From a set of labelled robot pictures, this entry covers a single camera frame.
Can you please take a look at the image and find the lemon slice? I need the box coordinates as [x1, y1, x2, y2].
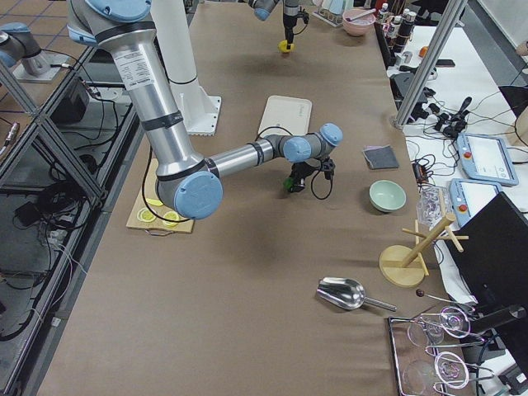
[136, 207, 157, 223]
[162, 210, 181, 227]
[145, 198, 163, 206]

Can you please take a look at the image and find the grey folded cloth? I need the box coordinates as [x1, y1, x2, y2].
[362, 145, 399, 170]

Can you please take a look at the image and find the aluminium frame post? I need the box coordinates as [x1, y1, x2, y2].
[392, 0, 468, 130]

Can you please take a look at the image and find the yellow lemon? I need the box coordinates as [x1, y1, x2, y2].
[277, 40, 295, 54]

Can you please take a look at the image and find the pale green bowl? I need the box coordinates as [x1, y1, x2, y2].
[369, 180, 407, 213]

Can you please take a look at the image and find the metal scoop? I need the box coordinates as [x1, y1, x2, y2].
[316, 276, 397, 312]

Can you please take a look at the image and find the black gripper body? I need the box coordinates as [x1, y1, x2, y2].
[288, 162, 321, 193]
[282, 11, 298, 44]

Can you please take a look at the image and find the pink ribbed bowl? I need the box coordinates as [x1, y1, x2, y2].
[342, 8, 376, 36]

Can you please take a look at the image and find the wooden cutting board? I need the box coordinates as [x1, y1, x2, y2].
[126, 158, 194, 235]

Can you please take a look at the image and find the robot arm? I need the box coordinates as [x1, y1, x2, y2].
[67, 1, 343, 219]
[247, 0, 304, 45]

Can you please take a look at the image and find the green lime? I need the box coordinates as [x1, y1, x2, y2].
[283, 177, 295, 193]

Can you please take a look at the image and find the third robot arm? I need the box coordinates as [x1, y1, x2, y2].
[1, 22, 59, 83]

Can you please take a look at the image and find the teach pendant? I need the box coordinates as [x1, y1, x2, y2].
[449, 178, 502, 227]
[456, 133, 519, 186]

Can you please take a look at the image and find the glass rack with glasses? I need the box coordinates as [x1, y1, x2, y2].
[385, 303, 528, 396]

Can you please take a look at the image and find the white rabbit tray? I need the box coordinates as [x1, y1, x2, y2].
[257, 95, 312, 138]

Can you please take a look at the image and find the wooden mug tree stand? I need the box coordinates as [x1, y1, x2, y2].
[379, 213, 469, 288]

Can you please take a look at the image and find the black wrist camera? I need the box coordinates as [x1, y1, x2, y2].
[296, 8, 309, 26]
[320, 158, 335, 182]

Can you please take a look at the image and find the black monitor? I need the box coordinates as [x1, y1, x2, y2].
[443, 191, 528, 323]

